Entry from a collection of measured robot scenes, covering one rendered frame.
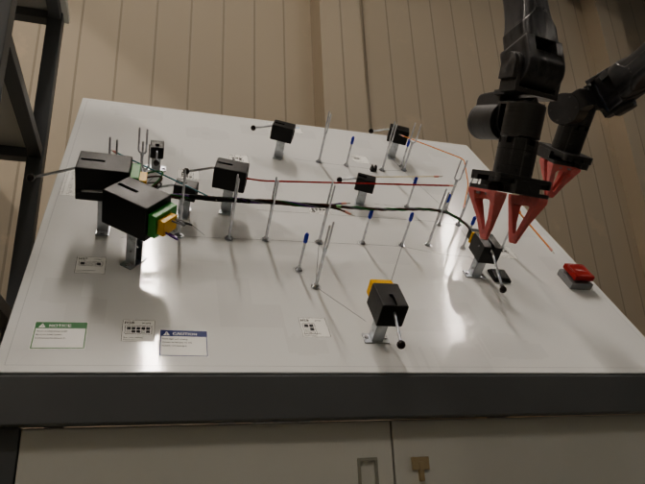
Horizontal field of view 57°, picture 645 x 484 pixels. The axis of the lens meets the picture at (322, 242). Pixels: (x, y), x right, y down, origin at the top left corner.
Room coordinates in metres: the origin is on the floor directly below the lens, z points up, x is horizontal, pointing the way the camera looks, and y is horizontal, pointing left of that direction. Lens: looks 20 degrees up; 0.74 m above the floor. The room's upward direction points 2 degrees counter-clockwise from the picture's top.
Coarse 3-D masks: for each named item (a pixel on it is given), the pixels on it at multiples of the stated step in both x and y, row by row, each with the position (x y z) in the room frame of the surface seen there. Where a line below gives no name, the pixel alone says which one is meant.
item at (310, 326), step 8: (304, 320) 1.02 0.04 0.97; (312, 320) 1.02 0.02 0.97; (320, 320) 1.03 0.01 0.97; (304, 328) 1.00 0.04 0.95; (312, 328) 1.01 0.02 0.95; (320, 328) 1.01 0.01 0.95; (328, 328) 1.02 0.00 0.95; (304, 336) 0.99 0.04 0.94; (312, 336) 1.00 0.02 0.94; (320, 336) 1.00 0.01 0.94; (328, 336) 1.00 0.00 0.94
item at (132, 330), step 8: (128, 320) 0.92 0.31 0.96; (136, 320) 0.93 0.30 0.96; (144, 320) 0.93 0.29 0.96; (152, 320) 0.93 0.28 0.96; (128, 328) 0.91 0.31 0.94; (136, 328) 0.91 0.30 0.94; (144, 328) 0.92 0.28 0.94; (152, 328) 0.92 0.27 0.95; (128, 336) 0.90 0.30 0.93; (136, 336) 0.91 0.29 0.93; (144, 336) 0.91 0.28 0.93; (152, 336) 0.91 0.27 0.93
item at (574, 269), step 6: (564, 264) 1.29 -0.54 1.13; (570, 264) 1.29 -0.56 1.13; (576, 264) 1.29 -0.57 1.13; (582, 264) 1.30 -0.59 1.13; (570, 270) 1.27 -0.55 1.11; (576, 270) 1.27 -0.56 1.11; (582, 270) 1.28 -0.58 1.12; (570, 276) 1.29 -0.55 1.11; (576, 276) 1.26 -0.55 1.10; (582, 276) 1.26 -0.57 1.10; (588, 276) 1.27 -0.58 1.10
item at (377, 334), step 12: (372, 288) 0.96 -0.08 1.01; (384, 288) 0.96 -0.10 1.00; (396, 288) 0.97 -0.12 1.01; (372, 300) 0.97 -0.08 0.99; (384, 300) 0.94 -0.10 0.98; (396, 300) 0.95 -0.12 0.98; (372, 312) 0.97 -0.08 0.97; (384, 312) 0.94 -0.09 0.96; (396, 312) 0.95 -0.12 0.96; (372, 324) 1.01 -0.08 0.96; (384, 324) 0.96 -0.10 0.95; (396, 324) 0.94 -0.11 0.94; (372, 336) 1.01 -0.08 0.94; (384, 336) 1.01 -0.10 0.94
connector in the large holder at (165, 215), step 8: (160, 208) 0.90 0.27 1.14; (168, 208) 0.91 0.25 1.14; (176, 208) 0.93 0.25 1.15; (152, 216) 0.89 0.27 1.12; (160, 216) 0.90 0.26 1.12; (168, 216) 0.91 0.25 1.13; (176, 216) 0.91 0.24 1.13; (152, 224) 0.90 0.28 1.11; (160, 224) 0.90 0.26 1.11; (168, 224) 0.91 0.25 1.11; (176, 224) 0.93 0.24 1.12; (152, 232) 0.91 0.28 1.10; (160, 232) 0.91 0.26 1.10; (168, 232) 0.92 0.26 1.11
